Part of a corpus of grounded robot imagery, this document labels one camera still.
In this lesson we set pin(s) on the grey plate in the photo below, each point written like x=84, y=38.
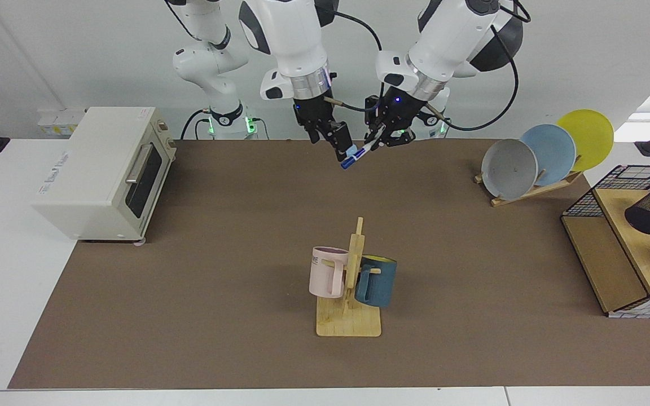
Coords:
x=508, y=169

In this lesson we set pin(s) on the yellow plate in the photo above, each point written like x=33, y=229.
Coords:
x=593, y=135

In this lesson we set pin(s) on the pale toaster oven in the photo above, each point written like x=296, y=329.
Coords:
x=93, y=169

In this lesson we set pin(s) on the blue and white marker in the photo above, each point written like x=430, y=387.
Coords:
x=353, y=159

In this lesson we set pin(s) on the pink cup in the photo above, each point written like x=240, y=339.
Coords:
x=322, y=276

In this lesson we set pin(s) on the dark teal cup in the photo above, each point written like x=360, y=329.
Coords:
x=378, y=285

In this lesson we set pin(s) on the wooden plate rack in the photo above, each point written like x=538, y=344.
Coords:
x=528, y=193

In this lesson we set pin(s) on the wooden cup stand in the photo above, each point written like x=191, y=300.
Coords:
x=347, y=324

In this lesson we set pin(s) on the light blue plate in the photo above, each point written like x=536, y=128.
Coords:
x=553, y=149

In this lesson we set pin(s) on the brown table cloth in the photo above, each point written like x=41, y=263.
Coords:
x=246, y=293

